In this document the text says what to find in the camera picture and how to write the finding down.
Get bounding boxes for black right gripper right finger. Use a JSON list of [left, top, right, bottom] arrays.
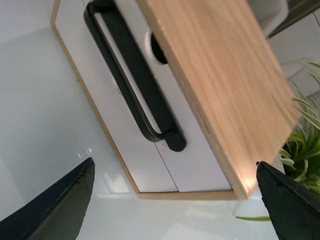
[[256, 161, 320, 240]]

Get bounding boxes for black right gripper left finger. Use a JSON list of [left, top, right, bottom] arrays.
[[0, 157, 95, 240]]

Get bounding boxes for wooden drawer cabinet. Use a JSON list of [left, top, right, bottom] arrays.
[[50, 0, 300, 200]]

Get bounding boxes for spider plant green leaves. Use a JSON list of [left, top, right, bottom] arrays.
[[235, 61, 320, 222]]

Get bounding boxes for black drawer handle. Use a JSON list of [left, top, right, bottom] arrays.
[[83, 0, 187, 152]]

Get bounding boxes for white-front wooden drawer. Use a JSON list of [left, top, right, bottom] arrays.
[[96, 12, 233, 193]]

